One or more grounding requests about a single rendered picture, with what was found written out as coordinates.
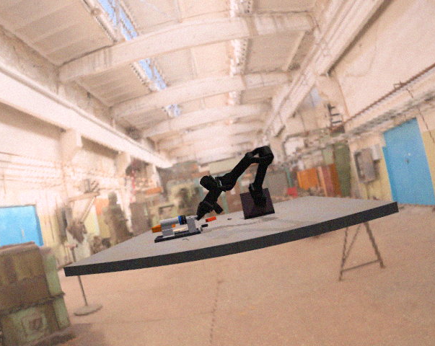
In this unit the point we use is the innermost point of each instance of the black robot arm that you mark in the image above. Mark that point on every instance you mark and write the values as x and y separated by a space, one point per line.
228 181

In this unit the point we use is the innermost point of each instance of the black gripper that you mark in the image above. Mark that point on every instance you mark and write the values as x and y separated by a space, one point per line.
206 205

